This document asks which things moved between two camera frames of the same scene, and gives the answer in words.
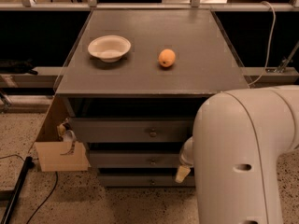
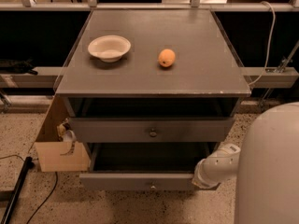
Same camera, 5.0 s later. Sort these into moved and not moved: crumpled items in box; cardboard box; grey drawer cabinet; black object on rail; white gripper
Moved: white gripper
Not moved: cardboard box; crumpled items in box; grey drawer cabinet; black object on rail
